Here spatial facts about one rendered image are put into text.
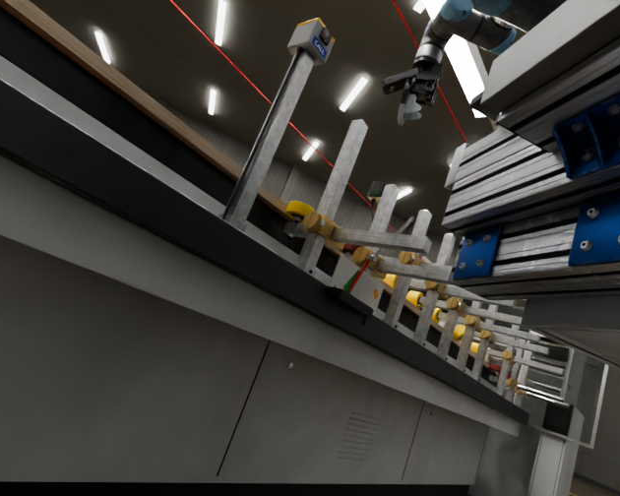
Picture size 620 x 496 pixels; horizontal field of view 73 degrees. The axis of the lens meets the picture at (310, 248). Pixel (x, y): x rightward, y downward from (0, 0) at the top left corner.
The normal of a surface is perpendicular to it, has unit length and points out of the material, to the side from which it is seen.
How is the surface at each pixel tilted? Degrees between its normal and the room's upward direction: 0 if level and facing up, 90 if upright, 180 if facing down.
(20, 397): 90
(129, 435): 90
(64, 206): 90
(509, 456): 90
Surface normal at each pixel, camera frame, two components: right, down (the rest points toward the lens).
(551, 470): -0.57, -0.40
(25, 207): 0.74, 0.11
